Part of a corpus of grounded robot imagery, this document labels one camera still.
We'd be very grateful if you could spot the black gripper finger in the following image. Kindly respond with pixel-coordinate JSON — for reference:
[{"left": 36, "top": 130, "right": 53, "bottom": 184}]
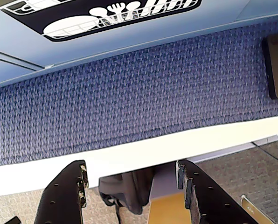
[
  {"left": 176, "top": 160, "right": 276, "bottom": 224},
  {"left": 36, "top": 160, "right": 90, "bottom": 224}
]

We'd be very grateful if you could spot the yellow wooden panel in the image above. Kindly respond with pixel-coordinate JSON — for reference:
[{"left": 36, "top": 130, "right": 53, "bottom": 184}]
[{"left": 150, "top": 192, "right": 188, "bottom": 224}]

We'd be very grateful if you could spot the dark grey hanging cloth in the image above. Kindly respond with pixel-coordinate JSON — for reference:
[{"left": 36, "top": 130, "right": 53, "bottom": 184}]
[{"left": 98, "top": 169, "right": 154, "bottom": 215}]

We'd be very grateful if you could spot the light blue toy kitchen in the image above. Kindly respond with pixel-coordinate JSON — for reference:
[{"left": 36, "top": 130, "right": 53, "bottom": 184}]
[{"left": 0, "top": 0, "right": 278, "bottom": 91}]

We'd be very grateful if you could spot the thin black cable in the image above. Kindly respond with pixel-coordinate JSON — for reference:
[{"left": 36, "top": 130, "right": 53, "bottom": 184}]
[{"left": 250, "top": 141, "right": 278, "bottom": 165}]

